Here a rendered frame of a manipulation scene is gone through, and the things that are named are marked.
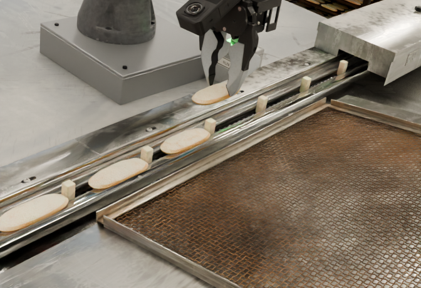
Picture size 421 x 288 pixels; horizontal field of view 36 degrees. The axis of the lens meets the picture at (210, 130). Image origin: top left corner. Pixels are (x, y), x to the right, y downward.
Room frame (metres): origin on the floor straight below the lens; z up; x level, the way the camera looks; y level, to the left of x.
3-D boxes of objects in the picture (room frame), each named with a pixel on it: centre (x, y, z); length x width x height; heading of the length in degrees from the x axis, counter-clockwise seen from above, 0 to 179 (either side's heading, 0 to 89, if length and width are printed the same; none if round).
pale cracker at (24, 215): (0.62, 0.20, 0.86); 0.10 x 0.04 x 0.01; 144
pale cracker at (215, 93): (0.88, 0.00, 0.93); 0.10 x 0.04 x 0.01; 144
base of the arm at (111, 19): (1.17, 0.21, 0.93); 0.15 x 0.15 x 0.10
